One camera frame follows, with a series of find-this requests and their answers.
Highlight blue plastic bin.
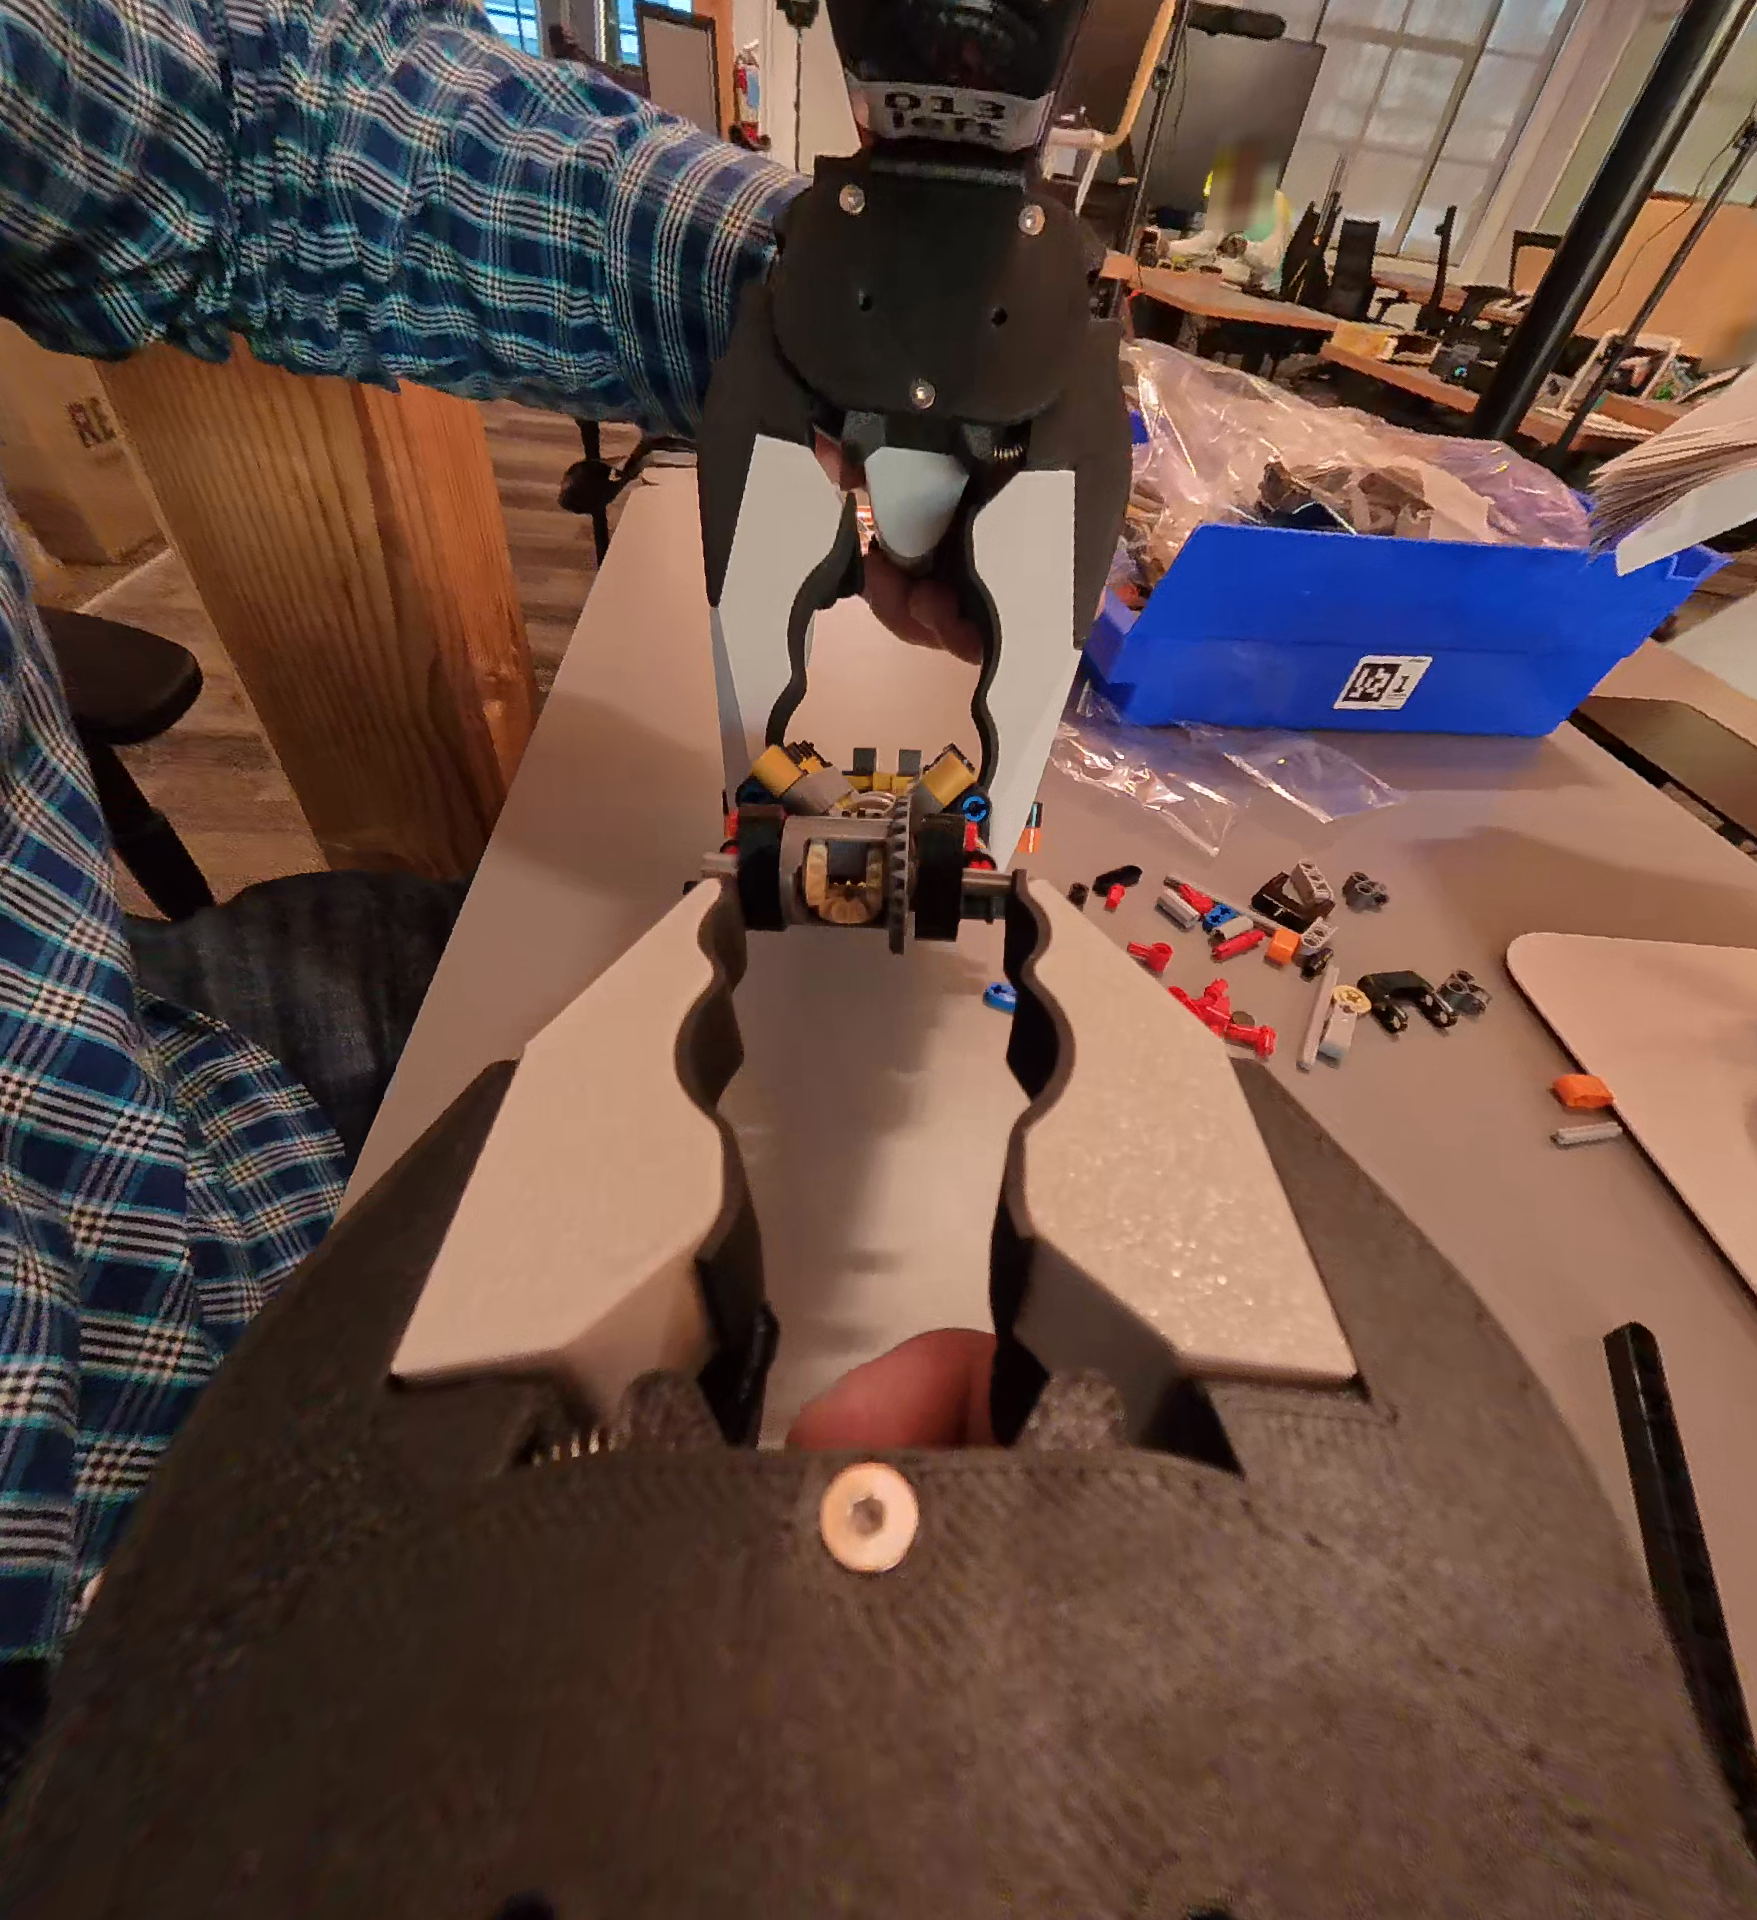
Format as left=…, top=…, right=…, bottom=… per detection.
left=1078, top=521, right=1726, bottom=739

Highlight black monitor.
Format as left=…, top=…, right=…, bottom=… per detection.
left=1136, top=31, right=1329, bottom=212

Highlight dark flat pad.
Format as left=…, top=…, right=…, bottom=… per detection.
left=1576, top=697, right=1757, bottom=901

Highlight blue plaid shirt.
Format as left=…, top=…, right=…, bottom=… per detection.
left=0, top=276, right=356, bottom=1673

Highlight person's right hand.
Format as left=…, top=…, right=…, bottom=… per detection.
left=789, top=1329, right=1001, bottom=1451

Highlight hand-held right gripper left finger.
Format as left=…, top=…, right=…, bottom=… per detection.
left=387, top=877, right=783, bottom=1444

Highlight white instruction booklet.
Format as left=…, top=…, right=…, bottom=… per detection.
left=1587, top=353, right=1757, bottom=578

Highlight large clear bag of parts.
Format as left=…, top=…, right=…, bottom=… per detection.
left=1117, top=336, right=1591, bottom=601

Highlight black office chair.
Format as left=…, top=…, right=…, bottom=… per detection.
left=38, top=607, right=219, bottom=919

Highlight scatter of loose lego pieces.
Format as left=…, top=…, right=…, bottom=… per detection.
left=981, top=860, right=1495, bottom=1074

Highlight dark grey trousers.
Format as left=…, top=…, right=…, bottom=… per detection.
left=119, top=869, right=467, bottom=1163

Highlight long black lego beam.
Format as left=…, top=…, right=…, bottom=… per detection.
left=1601, top=1322, right=1757, bottom=1879

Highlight person's left forearm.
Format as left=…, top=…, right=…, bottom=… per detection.
left=0, top=0, right=809, bottom=439

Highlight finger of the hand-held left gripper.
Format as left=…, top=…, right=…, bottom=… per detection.
left=703, top=435, right=867, bottom=805
left=963, top=471, right=1086, bottom=827

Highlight person's left hand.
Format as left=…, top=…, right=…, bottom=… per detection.
left=859, top=527, right=1001, bottom=665

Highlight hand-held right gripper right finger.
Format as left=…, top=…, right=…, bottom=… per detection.
left=987, top=873, right=1360, bottom=1441

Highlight long wooden desk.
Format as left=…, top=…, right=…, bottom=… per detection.
left=1117, top=262, right=1691, bottom=455

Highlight black metal pole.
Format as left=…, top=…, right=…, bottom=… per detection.
left=1479, top=0, right=1745, bottom=446

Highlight wooden pillar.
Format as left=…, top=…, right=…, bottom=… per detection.
left=98, top=345, right=539, bottom=881

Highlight black cable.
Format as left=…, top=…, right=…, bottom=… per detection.
left=560, top=419, right=701, bottom=520

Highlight beige desk mat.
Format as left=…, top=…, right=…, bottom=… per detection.
left=1504, top=929, right=1757, bottom=1403

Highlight cardboard box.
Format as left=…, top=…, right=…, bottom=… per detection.
left=0, top=300, right=170, bottom=567

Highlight lego car chassis model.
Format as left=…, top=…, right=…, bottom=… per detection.
left=698, top=733, right=1043, bottom=955

